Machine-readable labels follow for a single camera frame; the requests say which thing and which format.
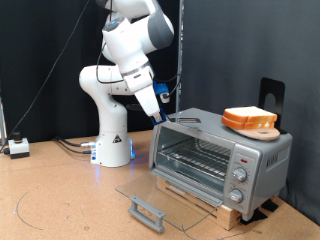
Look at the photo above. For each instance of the black foam pad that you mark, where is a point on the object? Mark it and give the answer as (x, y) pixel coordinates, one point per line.
(253, 216)
(270, 205)

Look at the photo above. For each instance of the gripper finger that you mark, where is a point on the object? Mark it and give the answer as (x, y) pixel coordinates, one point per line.
(160, 117)

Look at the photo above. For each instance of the silver toaster oven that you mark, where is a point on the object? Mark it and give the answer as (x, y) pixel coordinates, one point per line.
(273, 156)

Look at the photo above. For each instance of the dark grey backdrop curtain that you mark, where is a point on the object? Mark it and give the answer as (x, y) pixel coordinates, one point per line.
(233, 40)

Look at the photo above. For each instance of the metal frame post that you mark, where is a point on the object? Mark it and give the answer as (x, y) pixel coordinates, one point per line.
(2, 123)

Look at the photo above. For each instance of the emergency stop button box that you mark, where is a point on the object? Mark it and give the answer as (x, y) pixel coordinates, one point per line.
(19, 146)

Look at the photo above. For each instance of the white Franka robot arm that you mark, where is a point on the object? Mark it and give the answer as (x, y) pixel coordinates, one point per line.
(110, 133)

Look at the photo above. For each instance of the round wooden board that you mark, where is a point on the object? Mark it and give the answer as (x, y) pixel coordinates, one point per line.
(263, 135)

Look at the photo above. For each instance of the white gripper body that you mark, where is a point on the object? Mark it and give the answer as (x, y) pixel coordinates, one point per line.
(148, 100)

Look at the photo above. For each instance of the silver oven knob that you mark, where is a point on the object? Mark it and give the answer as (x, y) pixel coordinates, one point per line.
(235, 195)
(240, 174)

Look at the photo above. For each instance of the slatted wooden crate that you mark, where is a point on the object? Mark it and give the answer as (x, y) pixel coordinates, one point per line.
(228, 216)

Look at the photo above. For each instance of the wrist camera with blue bracket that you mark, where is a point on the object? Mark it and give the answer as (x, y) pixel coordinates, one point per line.
(160, 88)

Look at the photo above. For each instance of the black metal bookend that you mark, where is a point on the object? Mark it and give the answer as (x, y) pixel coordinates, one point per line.
(266, 86)

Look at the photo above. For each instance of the black backdrop curtain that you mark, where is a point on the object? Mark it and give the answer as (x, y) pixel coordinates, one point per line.
(26, 33)

